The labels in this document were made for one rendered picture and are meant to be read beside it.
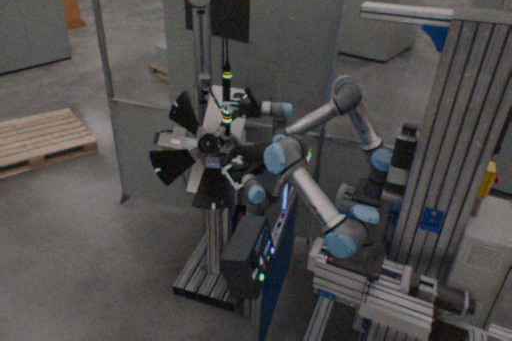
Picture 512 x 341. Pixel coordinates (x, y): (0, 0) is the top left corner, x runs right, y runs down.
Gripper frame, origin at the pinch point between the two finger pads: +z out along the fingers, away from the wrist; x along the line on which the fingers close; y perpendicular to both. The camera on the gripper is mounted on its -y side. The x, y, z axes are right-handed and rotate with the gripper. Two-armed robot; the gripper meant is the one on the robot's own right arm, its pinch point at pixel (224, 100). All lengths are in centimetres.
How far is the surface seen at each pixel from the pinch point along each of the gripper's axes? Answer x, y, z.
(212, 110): 36.1, 23.3, 14.7
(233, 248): -82, 23, -20
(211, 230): 10, 99, 10
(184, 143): 12.5, 35.5, 26.5
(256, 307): -60, 80, -29
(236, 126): 28.2, 28.8, -2.2
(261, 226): -70, 21, -29
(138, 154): 88, 95, 91
